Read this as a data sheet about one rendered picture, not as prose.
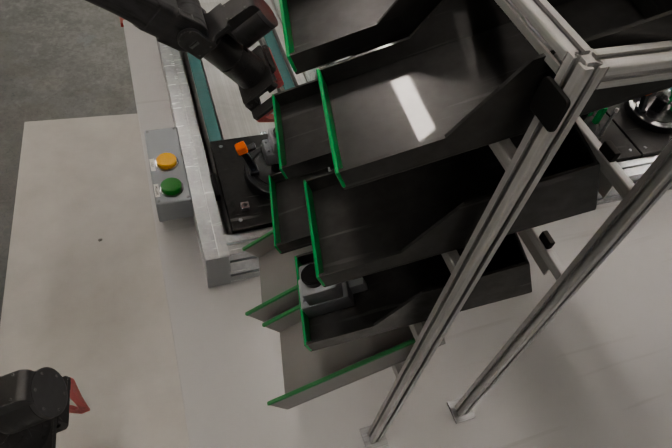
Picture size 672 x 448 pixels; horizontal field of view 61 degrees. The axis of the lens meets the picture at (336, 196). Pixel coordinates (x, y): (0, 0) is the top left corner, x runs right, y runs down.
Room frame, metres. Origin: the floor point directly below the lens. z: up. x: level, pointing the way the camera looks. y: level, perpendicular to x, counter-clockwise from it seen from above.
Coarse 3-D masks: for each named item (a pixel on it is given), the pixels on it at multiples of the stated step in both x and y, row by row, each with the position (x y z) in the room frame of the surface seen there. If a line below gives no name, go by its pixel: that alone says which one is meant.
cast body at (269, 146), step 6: (270, 132) 0.78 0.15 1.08; (270, 138) 0.77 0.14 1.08; (264, 144) 0.77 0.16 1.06; (270, 144) 0.77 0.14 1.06; (276, 144) 0.75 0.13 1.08; (264, 150) 0.76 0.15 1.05; (270, 150) 0.76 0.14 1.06; (276, 150) 0.75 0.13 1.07; (264, 156) 0.76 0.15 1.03; (270, 156) 0.75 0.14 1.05; (276, 156) 0.75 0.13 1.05; (270, 162) 0.75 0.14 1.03; (276, 162) 0.75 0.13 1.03
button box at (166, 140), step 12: (144, 132) 0.83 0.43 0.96; (156, 132) 0.83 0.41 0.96; (168, 132) 0.84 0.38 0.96; (156, 144) 0.80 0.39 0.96; (168, 144) 0.81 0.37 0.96; (180, 144) 0.82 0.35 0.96; (156, 156) 0.77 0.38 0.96; (180, 156) 0.78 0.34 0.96; (156, 168) 0.74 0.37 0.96; (180, 168) 0.75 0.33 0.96; (156, 180) 0.71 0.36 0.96; (180, 180) 0.72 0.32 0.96; (156, 192) 0.68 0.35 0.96; (180, 192) 0.69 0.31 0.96; (156, 204) 0.65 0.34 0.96; (168, 204) 0.66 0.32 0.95; (180, 204) 0.67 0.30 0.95; (192, 204) 0.68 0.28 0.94; (168, 216) 0.66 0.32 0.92; (180, 216) 0.67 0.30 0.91
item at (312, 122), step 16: (272, 96) 0.56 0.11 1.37; (288, 96) 0.57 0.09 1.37; (304, 96) 0.57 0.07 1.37; (320, 96) 0.57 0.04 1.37; (288, 112) 0.55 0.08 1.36; (304, 112) 0.55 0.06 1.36; (320, 112) 0.54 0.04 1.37; (288, 128) 0.52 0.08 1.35; (304, 128) 0.52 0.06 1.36; (320, 128) 0.51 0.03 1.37; (288, 144) 0.49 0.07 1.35; (304, 144) 0.49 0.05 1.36; (320, 144) 0.49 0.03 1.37; (288, 160) 0.47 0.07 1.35; (304, 160) 0.45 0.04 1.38; (320, 160) 0.45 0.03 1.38; (288, 176) 0.44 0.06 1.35
